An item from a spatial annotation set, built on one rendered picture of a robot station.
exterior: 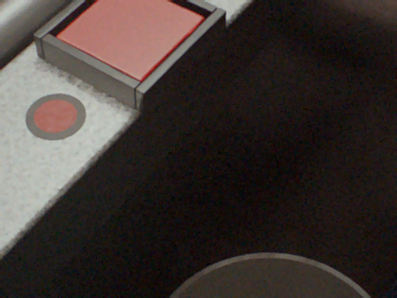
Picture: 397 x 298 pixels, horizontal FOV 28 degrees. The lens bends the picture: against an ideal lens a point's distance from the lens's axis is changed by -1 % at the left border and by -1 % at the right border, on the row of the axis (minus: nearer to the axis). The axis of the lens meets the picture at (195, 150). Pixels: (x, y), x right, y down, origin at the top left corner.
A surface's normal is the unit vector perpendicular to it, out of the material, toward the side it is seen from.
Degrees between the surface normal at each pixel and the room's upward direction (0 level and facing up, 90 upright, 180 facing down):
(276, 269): 87
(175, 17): 0
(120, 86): 90
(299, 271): 87
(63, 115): 0
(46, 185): 0
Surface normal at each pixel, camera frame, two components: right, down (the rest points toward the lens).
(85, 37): 0.00, -0.62
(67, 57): -0.57, 0.64
